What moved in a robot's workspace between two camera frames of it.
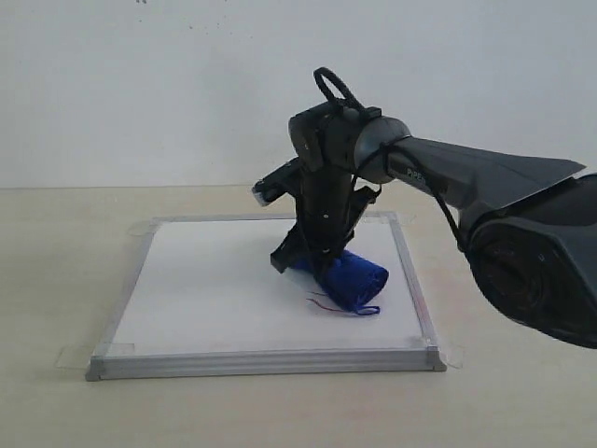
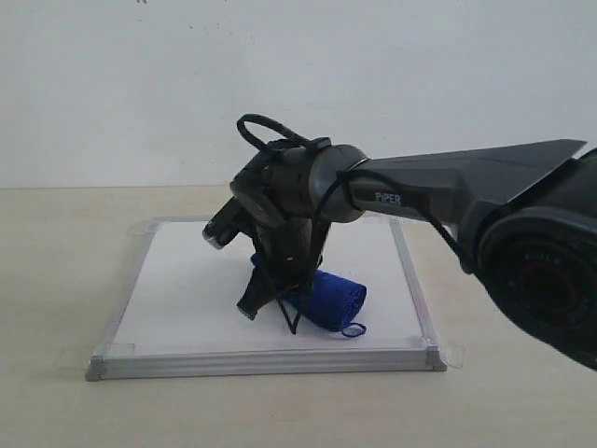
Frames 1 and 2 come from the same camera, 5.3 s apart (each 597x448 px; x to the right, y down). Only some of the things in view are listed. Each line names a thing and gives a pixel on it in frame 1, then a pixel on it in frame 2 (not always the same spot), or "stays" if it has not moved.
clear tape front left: [79, 356] stays
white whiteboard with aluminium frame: [202, 300] stays
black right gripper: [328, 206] -> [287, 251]
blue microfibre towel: [352, 281] -> [330, 301]
